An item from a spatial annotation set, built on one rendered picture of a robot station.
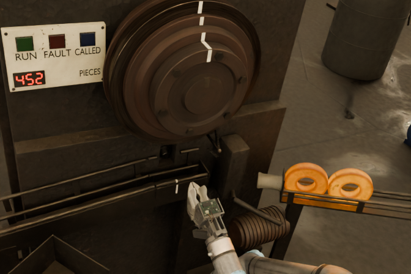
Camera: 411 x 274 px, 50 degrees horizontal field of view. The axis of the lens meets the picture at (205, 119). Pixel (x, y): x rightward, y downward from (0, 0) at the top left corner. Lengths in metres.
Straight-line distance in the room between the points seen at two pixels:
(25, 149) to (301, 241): 1.53
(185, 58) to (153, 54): 0.09
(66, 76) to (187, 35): 0.37
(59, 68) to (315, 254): 1.62
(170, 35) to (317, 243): 1.59
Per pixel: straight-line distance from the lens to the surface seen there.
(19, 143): 1.42
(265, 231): 1.70
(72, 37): 1.24
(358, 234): 2.58
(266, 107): 1.66
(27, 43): 1.23
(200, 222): 1.36
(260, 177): 1.62
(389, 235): 2.67
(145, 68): 1.15
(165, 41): 1.14
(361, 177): 1.62
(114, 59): 1.19
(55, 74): 1.29
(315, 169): 1.59
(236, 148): 1.55
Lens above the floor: 1.75
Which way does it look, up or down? 35 degrees down
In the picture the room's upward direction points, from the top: 9 degrees clockwise
